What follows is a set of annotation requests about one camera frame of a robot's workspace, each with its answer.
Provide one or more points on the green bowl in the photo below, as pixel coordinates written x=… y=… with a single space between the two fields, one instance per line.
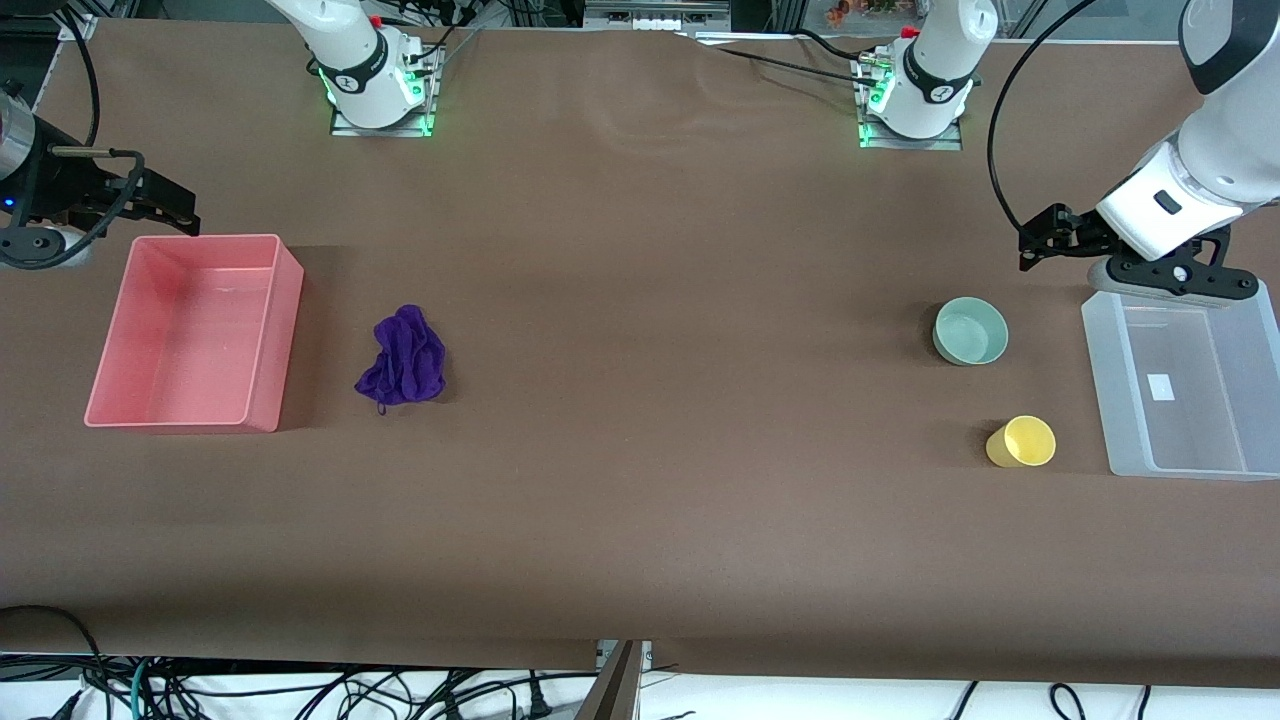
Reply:
x=970 y=332

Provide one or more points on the pink plastic bin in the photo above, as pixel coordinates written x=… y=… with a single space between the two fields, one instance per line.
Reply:
x=195 y=335

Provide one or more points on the purple cloth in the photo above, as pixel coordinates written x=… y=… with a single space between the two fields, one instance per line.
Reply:
x=405 y=360

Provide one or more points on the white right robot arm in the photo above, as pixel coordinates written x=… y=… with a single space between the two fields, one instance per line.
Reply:
x=360 y=80

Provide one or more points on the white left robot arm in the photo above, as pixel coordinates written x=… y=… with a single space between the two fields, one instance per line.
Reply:
x=1210 y=170

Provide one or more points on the white label in bin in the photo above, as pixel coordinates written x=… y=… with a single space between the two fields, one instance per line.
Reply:
x=1161 y=387

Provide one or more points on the translucent plastic bin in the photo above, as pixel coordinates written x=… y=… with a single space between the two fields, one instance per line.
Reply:
x=1190 y=400

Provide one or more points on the table cover sheet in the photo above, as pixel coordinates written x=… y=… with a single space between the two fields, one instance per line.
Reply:
x=640 y=500

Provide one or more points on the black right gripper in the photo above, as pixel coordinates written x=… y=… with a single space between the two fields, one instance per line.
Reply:
x=62 y=186

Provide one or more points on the yellow cup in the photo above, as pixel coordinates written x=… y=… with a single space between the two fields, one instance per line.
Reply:
x=1025 y=442

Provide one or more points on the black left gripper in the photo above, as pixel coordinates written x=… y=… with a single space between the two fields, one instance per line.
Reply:
x=1078 y=233

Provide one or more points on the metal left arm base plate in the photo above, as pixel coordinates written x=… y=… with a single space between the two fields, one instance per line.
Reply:
x=870 y=135

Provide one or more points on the metal table leg bracket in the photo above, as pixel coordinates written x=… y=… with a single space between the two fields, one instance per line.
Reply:
x=612 y=685

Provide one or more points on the aluminium corner bracket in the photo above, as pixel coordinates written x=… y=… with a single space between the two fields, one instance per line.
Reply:
x=78 y=26

